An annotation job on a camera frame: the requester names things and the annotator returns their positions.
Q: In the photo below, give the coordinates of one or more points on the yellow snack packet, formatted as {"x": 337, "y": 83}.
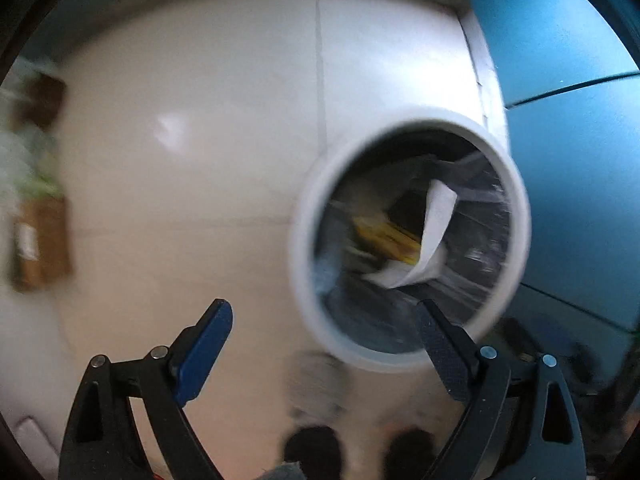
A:
{"x": 385, "y": 237}

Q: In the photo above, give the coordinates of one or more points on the grey left slipper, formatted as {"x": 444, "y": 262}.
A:
{"x": 320, "y": 385}

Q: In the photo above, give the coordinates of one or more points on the white-rimmed round trash bin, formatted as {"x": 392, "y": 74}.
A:
{"x": 305, "y": 240}

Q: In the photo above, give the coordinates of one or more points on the black bin liner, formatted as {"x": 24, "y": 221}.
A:
{"x": 475, "y": 240}

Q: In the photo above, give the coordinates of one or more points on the blue stove base cabinet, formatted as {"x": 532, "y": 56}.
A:
{"x": 565, "y": 160}

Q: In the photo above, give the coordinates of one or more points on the person's right leg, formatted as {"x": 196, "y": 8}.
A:
{"x": 410, "y": 452}

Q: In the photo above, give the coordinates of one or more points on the white crumpled paper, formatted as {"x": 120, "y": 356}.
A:
{"x": 435, "y": 225}

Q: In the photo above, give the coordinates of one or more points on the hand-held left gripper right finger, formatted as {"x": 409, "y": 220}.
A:
{"x": 442, "y": 355}

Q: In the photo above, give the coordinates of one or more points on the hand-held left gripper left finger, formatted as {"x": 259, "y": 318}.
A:
{"x": 205, "y": 350}

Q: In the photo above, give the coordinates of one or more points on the brown cardboard box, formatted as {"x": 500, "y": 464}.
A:
{"x": 42, "y": 245}

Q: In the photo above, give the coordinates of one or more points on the white crumpled plastic bag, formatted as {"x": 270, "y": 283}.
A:
{"x": 20, "y": 160}

